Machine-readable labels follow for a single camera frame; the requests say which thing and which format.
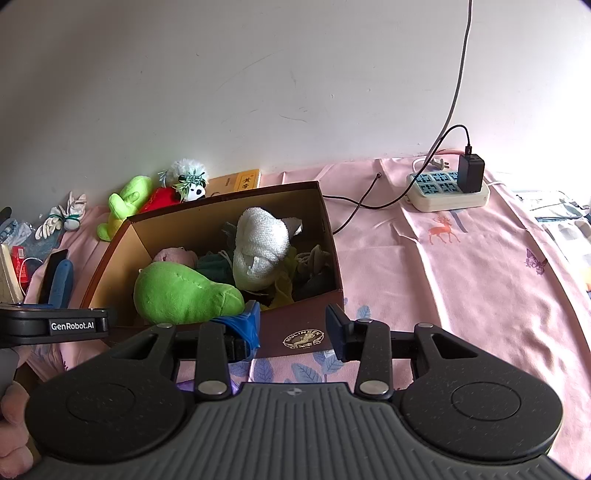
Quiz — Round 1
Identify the green avocado plush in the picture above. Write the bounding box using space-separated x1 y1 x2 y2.
133 261 245 325

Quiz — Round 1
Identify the blue and white packet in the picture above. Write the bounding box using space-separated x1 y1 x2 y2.
0 219 33 252

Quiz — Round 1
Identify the pink plush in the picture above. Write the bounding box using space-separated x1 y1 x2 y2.
152 247 199 268

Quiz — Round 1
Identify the person's left hand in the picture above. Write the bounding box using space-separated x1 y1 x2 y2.
0 382 37 479

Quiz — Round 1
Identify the white power strip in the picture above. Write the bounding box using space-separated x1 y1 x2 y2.
406 170 491 213

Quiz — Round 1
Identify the panda plush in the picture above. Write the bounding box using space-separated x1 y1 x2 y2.
159 158 208 203

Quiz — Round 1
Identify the green frog plush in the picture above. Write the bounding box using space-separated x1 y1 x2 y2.
96 175 153 241

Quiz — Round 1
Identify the red small item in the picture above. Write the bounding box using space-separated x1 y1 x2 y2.
10 246 31 289

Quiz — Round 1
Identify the white towel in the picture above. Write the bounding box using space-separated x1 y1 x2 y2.
232 207 298 292

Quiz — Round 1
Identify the olive cloth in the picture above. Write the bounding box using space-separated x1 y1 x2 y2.
295 244 336 302

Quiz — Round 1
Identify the black cable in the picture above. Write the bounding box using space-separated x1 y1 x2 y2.
323 124 474 236

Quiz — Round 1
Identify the plaid cloth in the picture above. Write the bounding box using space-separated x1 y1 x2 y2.
512 189 591 291

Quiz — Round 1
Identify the brown cardboard box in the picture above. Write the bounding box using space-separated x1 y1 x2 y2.
79 181 345 361

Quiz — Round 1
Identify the black charger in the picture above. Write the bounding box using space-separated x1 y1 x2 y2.
458 154 485 193

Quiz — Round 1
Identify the red plush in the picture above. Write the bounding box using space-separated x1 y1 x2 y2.
139 186 183 214

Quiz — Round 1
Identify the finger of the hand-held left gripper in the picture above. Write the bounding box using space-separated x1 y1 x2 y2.
37 249 75 309

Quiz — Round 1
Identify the yellow-green fuzzy cloth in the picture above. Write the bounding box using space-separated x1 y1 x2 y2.
259 249 297 311

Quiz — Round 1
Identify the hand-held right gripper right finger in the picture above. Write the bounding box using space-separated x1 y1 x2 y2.
325 304 479 401

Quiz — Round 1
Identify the yellow flat box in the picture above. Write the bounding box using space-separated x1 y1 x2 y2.
206 169 262 197

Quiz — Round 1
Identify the white cable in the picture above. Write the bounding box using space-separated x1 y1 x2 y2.
427 0 474 167

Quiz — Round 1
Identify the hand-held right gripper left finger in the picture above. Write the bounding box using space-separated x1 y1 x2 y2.
110 300 262 401

